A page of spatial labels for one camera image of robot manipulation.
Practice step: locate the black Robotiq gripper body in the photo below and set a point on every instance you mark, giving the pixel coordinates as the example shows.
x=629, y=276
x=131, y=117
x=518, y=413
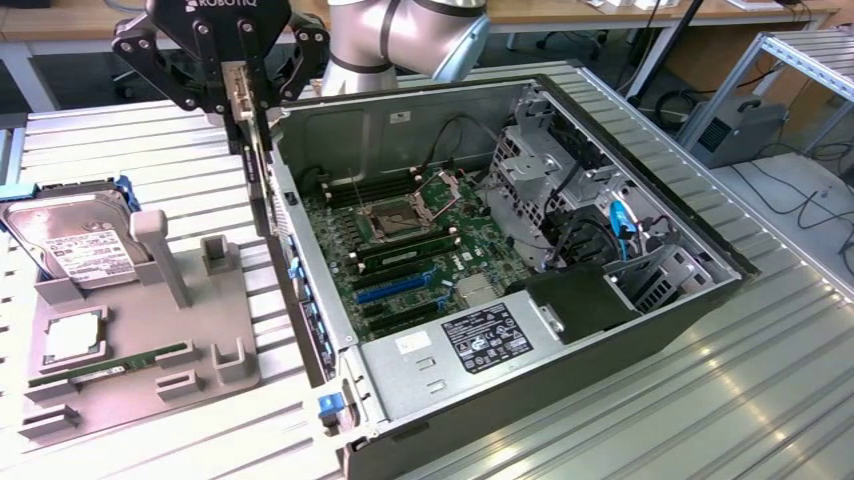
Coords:
x=221, y=25

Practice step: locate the graphics card with metal bracket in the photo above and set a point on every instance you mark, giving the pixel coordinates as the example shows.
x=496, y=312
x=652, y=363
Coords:
x=261, y=190

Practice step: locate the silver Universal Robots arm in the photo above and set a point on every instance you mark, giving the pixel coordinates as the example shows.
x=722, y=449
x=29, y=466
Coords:
x=361, y=35

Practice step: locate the wooden desk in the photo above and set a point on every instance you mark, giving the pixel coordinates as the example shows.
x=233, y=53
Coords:
x=734, y=17
x=67, y=27

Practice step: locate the black RAM slot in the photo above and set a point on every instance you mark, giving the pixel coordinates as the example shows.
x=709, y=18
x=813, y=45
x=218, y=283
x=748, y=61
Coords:
x=344, y=194
x=344, y=200
x=428, y=239
x=428, y=233
x=344, y=188
x=344, y=182

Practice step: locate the thin metal locking lever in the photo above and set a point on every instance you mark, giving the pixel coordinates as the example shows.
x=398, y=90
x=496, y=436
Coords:
x=360, y=192

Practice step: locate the black case lock knob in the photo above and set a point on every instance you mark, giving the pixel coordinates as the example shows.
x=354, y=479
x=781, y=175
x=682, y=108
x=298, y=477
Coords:
x=291, y=198

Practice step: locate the black chair base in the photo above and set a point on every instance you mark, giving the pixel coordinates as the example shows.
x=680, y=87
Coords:
x=554, y=37

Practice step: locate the metal socket cover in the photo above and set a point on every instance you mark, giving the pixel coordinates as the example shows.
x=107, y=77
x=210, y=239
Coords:
x=424, y=202

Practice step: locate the CPU socket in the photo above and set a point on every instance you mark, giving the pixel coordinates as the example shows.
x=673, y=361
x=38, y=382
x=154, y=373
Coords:
x=394, y=222

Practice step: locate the silver hard disk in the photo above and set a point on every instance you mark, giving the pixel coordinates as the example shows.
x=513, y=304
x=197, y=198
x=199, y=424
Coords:
x=81, y=235

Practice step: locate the silver drive cage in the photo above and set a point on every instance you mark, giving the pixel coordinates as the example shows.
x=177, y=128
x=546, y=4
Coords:
x=528, y=170

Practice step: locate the green RAM stick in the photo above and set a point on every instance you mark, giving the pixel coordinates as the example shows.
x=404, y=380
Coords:
x=141, y=359
x=408, y=256

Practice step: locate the blue slot cover clip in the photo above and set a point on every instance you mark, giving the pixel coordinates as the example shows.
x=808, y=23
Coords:
x=327, y=352
x=309, y=310
x=318, y=330
x=293, y=270

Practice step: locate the green motherboard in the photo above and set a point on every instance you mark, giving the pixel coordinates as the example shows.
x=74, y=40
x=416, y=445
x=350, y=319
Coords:
x=468, y=240

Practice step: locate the blue expansion slot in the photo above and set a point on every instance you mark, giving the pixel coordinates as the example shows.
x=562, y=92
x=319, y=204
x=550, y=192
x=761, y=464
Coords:
x=394, y=291

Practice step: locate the short black expansion slot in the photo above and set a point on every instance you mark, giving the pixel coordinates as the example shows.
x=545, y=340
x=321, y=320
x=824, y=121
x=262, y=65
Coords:
x=377, y=312

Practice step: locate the silver chipset heatsink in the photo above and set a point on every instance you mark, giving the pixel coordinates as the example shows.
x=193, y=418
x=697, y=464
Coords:
x=476, y=292

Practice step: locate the black slanted pole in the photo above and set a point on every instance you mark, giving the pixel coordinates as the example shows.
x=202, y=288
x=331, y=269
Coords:
x=690, y=10

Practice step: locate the silver CPU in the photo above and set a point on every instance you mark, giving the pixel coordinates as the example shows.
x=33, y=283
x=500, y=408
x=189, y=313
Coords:
x=74, y=337

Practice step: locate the grey parts rack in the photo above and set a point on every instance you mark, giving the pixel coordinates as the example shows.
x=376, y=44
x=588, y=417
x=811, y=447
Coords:
x=134, y=350

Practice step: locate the black plastic air shroud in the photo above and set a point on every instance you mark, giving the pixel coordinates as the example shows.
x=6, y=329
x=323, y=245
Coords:
x=581, y=305

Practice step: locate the silver power supply unit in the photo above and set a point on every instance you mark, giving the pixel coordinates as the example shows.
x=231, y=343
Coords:
x=414, y=380

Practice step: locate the silver disk bay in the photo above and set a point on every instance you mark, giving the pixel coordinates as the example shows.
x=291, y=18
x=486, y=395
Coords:
x=657, y=290

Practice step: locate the blue case latch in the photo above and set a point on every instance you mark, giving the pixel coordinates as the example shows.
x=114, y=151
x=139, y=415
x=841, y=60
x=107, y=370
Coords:
x=330, y=406

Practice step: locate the open black PC case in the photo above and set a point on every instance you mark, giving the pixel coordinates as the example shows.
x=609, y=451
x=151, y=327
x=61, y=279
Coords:
x=601, y=370

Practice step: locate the blue disk carrier bracket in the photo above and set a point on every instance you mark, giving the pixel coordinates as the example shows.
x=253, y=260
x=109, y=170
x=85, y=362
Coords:
x=127, y=192

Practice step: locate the aluminium profile frame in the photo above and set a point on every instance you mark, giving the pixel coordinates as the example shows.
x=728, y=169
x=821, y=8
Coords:
x=801, y=50

